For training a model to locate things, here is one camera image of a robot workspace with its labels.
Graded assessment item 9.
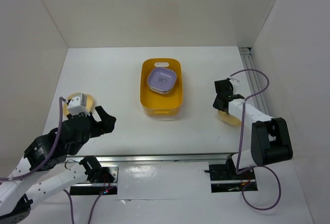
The yellow plate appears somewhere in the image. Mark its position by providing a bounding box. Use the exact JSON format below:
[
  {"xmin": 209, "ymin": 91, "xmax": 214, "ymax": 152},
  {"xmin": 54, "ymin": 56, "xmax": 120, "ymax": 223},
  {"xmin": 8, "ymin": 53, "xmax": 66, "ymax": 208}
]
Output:
[
  {"xmin": 218, "ymin": 110, "xmax": 241, "ymax": 127},
  {"xmin": 63, "ymin": 94, "xmax": 94, "ymax": 116}
]

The lavender plate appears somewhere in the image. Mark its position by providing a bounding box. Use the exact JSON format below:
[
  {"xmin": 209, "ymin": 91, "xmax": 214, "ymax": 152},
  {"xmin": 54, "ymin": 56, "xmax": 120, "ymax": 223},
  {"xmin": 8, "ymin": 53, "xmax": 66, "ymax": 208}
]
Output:
[
  {"xmin": 147, "ymin": 67, "xmax": 177, "ymax": 91},
  {"xmin": 149, "ymin": 87, "xmax": 173, "ymax": 95}
]

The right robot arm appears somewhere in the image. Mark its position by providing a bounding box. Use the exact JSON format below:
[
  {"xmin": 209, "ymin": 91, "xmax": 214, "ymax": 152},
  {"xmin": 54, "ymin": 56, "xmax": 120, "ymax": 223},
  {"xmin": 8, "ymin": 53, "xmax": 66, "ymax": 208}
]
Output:
[{"xmin": 213, "ymin": 78, "xmax": 293, "ymax": 179}]

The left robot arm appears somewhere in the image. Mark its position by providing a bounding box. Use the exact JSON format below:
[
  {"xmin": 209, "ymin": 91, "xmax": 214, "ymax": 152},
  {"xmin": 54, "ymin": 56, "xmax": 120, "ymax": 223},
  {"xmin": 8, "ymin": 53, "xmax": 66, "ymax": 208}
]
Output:
[{"xmin": 1, "ymin": 106, "xmax": 117, "ymax": 223}]

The yellow plastic bin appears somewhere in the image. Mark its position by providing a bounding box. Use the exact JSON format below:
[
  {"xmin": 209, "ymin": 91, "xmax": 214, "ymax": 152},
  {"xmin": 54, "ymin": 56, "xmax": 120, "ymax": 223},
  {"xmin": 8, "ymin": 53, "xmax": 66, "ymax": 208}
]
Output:
[{"xmin": 140, "ymin": 58, "xmax": 183, "ymax": 116}]

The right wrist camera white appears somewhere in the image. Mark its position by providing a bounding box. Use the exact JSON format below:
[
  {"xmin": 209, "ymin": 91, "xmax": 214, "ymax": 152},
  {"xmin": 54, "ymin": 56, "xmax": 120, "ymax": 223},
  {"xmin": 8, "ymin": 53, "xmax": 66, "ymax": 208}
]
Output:
[{"xmin": 228, "ymin": 77, "xmax": 240, "ymax": 85}]

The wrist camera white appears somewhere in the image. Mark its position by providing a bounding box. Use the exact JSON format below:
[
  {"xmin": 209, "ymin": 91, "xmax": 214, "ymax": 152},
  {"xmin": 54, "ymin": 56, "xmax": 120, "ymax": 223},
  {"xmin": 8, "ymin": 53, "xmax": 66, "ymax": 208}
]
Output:
[
  {"xmin": 228, "ymin": 77, "xmax": 240, "ymax": 85},
  {"xmin": 67, "ymin": 93, "xmax": 89, "ymax": 116}
]

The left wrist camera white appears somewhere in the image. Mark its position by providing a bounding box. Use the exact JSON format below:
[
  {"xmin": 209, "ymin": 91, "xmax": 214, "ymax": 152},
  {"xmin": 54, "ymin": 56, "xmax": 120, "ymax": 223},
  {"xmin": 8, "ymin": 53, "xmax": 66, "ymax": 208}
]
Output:
[{"xmin": 67, "ymin": 93, "xmax": 89, "ymax": 116}]

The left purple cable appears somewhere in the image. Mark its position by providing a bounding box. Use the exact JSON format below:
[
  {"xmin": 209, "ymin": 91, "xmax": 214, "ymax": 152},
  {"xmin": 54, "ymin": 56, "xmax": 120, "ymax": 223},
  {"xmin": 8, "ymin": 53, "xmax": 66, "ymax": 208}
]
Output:
[{"xmin": 0, "ymin": 96, "xmax": 69, "ymax": 183}]

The purple cable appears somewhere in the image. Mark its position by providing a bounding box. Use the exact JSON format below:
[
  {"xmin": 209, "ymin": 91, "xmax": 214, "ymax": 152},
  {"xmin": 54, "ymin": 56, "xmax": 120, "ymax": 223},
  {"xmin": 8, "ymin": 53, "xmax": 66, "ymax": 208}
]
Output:
[
  {"xmin": 0, "ymin": 96, "xmax": 69, "ymax": 183},
  {"xmin": 229, "ymin": 69, "xmax": 282, "ymax": 211}
]

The aluminium rail right side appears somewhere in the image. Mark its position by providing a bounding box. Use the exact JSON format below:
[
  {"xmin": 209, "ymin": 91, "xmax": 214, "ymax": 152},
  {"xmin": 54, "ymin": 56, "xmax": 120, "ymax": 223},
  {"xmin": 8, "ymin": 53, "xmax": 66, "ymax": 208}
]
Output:
[{"xmin": 238, "ymin": 47, "xmax": 269, "ymax": 115}]

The aluminium rail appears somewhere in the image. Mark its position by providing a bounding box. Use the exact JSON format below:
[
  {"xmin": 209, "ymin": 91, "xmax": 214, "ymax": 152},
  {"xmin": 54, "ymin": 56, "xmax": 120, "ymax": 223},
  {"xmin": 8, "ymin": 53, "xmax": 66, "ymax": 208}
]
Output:
[
  {"xmin": 64, "ymin": 151, "xmax": 233, "ymax": 163},
  {"xmin": 238, "ymin": 47, "xmax": 269, "ymax": 115}
]

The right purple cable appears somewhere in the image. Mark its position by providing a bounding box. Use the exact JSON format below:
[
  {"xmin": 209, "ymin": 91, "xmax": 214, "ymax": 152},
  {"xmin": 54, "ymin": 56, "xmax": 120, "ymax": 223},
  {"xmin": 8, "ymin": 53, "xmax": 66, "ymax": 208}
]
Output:
[{"xmin": 229, "ymin": 69, "xmax": 282, "ymax": 211}]

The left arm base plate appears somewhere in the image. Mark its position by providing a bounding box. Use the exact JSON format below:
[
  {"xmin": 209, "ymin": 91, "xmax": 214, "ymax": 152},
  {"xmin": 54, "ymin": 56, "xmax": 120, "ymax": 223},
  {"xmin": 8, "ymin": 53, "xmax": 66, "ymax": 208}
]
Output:
[{"xmin": 69, "ymin": 164, "xmax": 119, "ymax": 196}]

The aluminium rail front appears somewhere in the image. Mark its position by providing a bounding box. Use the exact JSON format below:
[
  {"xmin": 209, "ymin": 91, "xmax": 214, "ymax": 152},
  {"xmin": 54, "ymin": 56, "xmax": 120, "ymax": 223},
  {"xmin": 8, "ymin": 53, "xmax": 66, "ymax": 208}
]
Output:
[{"xmin": 64, "ymin": 151, "xmax": 233, "ymax": 163}]

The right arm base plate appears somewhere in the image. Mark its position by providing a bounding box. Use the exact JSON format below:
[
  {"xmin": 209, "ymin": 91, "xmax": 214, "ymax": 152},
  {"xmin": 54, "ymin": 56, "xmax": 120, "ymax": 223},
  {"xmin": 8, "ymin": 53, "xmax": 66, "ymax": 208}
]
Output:
[{"xmin": 205, "ymin": 164, "xmax": 258, "ymax": 193}]

